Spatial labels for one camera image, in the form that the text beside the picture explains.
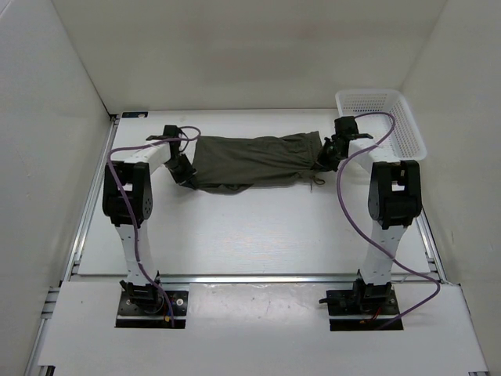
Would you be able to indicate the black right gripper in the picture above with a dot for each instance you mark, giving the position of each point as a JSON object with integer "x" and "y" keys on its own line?
{"x": 322, "y": 161}

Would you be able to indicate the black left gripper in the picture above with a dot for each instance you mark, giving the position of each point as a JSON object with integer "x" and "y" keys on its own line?
{"x": 186, "y": 178}

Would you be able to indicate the olive green shorts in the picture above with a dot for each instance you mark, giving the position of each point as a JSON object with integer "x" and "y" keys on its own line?
{"x": 232, "y": 165}

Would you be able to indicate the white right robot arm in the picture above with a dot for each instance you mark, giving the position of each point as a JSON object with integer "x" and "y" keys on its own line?
{"x": 394, "y": 197}

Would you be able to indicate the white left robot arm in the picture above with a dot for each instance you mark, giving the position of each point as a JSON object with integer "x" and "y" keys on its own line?
{"x": 128, "y": 203}

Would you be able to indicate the white plastic mesh basket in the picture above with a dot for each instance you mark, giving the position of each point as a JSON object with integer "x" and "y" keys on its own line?
{"x": 385, "y": 121}

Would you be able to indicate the small blue corner label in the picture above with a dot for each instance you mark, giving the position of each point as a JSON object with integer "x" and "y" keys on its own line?
{"x": 135, "y": 114}

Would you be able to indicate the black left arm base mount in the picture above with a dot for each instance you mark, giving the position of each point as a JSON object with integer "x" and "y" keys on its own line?
{"x": 145, "y": 307}

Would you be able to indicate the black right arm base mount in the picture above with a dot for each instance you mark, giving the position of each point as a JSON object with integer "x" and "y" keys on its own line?
{"x": 364, "y": 307}

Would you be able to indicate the aluminium frame rail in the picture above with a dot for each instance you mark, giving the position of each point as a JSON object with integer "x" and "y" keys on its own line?
{"x": 255, "y": 265}

